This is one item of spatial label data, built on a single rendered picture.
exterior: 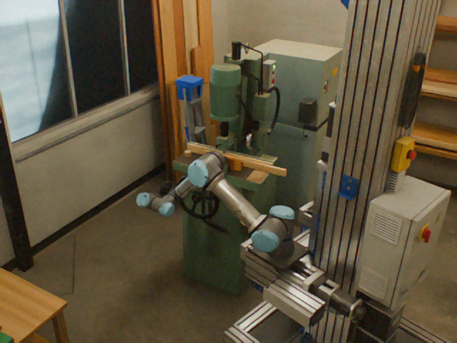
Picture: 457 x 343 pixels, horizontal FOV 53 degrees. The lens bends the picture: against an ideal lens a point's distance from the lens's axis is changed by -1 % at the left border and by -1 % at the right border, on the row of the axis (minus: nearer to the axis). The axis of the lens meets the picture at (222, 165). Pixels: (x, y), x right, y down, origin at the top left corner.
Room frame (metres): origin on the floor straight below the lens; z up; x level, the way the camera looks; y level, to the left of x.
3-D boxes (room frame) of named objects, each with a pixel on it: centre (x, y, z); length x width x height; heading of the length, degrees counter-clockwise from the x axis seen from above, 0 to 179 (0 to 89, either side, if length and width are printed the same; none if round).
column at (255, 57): (2.89, -0.13, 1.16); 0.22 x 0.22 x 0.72; 63
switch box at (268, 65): (2.86, -0.27, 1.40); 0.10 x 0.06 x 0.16; 153
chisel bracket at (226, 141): (2.65, -0.02, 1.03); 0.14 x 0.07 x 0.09; 153
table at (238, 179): (2.53, 0.02, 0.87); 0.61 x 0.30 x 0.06; 63
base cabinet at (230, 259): (2.74, -0.06, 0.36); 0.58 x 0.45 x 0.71; 153
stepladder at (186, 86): (3.50, 0.22, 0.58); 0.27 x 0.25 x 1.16; 62
